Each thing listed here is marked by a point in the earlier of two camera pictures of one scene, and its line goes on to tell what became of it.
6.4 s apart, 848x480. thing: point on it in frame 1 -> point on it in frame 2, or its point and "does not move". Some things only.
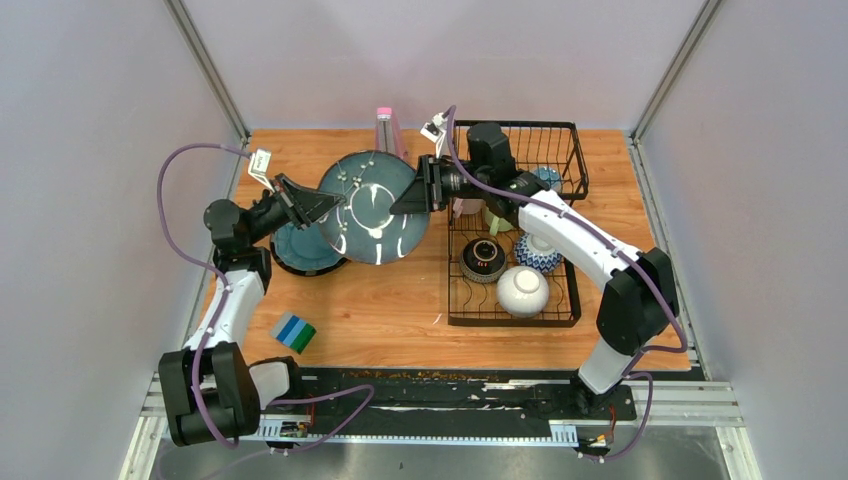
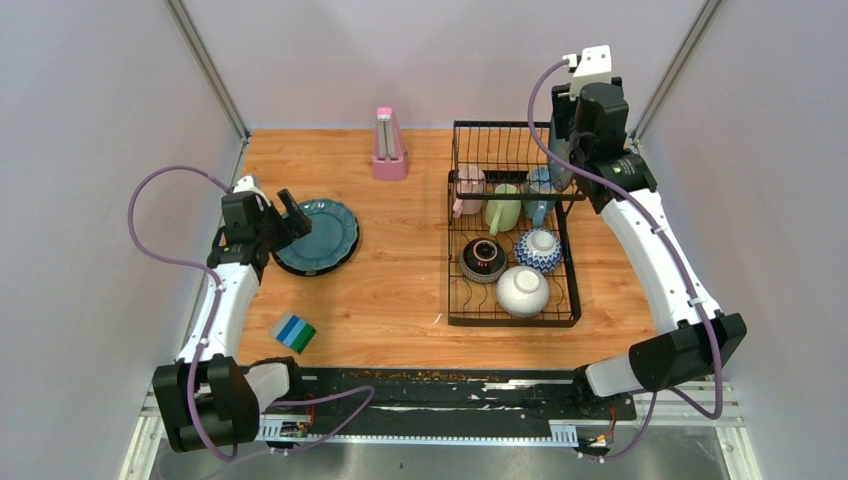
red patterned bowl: (537, 252) does not move
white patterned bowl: (523, 291) does not move
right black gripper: (424, 192) -> (563, 108)
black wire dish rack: (500, 274) does not move
